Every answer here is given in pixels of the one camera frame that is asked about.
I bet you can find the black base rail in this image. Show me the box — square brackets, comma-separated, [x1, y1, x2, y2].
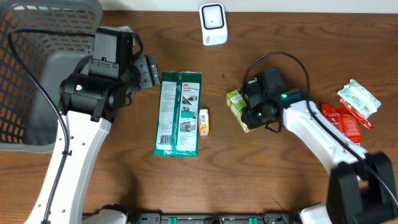
[81, 204, 301, 224]

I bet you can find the red snack bag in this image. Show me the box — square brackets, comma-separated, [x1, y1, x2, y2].
[321, 103, 361, 146]

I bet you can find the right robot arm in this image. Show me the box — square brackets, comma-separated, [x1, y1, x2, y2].
[239, 68, 397, 224]

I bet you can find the green juice carton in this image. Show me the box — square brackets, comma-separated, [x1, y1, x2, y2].
[226, 90, 250, 133]

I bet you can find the white barcode scanner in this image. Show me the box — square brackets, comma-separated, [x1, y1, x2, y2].
[199, 2, 228, 46]

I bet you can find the orange juice carton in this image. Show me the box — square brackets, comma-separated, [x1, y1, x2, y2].
[199, 109, 210, 136]

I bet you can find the light green tissue pack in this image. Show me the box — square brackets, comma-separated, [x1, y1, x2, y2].
[337, 80, 381, 119]

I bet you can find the grey plastic laundry basket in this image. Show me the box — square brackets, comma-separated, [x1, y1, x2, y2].
[1, 0, 103, 154]

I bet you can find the green white snack bag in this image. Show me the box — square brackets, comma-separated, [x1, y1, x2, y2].
[154, 72, 202, 157]

